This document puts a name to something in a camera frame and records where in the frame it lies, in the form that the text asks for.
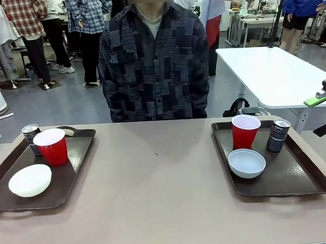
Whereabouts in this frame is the bluish white bowl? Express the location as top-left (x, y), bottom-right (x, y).
top-left (227, 147), bottom-right (267, 180)

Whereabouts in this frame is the person in patchwork dark jacket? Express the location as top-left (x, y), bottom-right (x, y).
top-left (94, 0), bottom-right (214, 123)

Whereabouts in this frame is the black vertical pole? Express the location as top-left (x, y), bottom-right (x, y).
top-left (265, 0), bottom-right (286, 49)

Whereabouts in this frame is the brown plastic serving tray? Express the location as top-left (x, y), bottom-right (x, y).
top-left (0, 124), bottom-right (100, 212)
top-left (210, 112), bottom-right (326, 200)

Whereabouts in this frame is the white side table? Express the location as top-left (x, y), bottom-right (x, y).
top-left (215, 43), bottom-right (326, 138)

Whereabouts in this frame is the bystander in light blue shirt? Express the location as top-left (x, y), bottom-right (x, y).
top-left (200, 0), bottom-right (230, 78)

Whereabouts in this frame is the bystander in red plaid shirt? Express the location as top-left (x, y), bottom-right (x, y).
top-left (2, 0), bottom-right (54, 86)

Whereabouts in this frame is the red plastic cup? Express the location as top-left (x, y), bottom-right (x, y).
top-left (230, 113), bottom-right (263, 151)
top-left (32, 128), bottom-right (69, 168)

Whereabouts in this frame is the white background desk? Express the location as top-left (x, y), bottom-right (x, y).
top-left (225, 6), bottom-right (285, 50)

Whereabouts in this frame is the bystander in blue plaid shirt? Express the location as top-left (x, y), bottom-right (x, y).
top-left (65, 0), bottom-right (117, 89)

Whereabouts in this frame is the black drink can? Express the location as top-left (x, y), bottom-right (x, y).
top-left (265, 117), bottom-right (293, 153)
top-left (21, 123), bottom-right (44, 159)

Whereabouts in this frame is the black floor base plate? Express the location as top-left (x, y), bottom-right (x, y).
top-left (37, 79), bottom-right (62, 91)

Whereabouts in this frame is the bystander in black trousers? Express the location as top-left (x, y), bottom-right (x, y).
top-left (39, 0), bottom-right (75, 76)

